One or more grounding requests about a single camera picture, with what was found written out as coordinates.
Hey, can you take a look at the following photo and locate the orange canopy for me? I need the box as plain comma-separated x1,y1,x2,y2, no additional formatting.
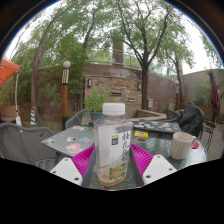
0,56,21,88

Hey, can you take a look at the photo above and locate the black jacket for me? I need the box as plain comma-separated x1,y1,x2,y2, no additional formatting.
178,105,206,139

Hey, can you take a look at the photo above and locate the closed maroon patio umbrella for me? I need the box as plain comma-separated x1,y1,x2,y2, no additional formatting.
209,69,220,116

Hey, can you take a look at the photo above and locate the yellow card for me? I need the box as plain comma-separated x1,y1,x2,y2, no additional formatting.
134,130,149,138

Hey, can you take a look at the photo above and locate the tape roll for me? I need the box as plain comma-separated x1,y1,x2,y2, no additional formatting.
134,136,148,144

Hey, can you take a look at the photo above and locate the white ribbed mug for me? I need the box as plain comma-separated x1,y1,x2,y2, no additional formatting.
170,131,198,161

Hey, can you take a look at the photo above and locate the black metal chair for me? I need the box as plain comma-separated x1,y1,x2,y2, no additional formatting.
204,114,222,151

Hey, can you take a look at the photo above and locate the wooden lamp post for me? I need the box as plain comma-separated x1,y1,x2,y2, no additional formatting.
60,60,72,129

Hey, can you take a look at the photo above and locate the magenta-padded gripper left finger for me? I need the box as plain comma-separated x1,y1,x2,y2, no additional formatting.
49,144,98,189

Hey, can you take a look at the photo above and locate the grey laptop with stickers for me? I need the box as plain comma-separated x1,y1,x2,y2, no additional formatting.
41,125,96,158

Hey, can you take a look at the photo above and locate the grey wicker chair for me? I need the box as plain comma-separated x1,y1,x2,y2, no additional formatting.
0,122,58,168
64,109,93,130

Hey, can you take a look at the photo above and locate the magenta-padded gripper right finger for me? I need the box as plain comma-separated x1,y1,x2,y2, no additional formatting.
129,143,178,188

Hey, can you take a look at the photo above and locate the potted green plant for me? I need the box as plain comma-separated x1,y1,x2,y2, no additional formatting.
84,88,109,121

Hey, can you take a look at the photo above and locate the tall dark-trunked tree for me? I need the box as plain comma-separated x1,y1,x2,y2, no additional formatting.
113,0,196,111

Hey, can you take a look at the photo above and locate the black laptop with stickers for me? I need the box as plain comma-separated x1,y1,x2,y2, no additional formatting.
132,119,183,134

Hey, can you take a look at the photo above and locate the clear plastic drink bottle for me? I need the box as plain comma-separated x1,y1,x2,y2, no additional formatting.
93,102,134,187

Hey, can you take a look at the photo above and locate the yellow blue striped cone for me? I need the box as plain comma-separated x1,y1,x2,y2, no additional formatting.
29,106,38,127

